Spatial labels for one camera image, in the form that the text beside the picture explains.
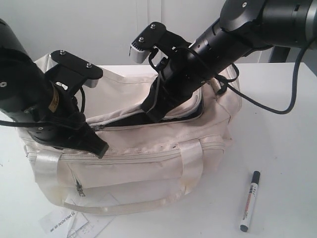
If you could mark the white whiteboard marker black cap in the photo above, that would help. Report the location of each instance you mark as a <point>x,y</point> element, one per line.
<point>250,203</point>

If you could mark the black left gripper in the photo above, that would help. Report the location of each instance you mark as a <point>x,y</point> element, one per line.
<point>63,125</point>

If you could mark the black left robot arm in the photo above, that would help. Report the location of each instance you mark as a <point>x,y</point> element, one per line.
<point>44,103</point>

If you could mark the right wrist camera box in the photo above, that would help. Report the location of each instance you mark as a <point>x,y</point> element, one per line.
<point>155,36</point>

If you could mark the white paper hang tag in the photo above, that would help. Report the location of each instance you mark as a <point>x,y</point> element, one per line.
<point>65,223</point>

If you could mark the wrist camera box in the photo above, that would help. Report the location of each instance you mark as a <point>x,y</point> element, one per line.
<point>72,72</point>
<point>155,36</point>

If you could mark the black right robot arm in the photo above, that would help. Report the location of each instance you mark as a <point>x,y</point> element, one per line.
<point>243,27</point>

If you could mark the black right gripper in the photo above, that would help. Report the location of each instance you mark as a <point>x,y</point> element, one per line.
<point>181,74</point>

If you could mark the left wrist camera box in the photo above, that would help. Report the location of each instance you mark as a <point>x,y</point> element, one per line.
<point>72,72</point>

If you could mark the cream fabric duffel bag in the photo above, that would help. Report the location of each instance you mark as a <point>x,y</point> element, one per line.
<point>147,165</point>

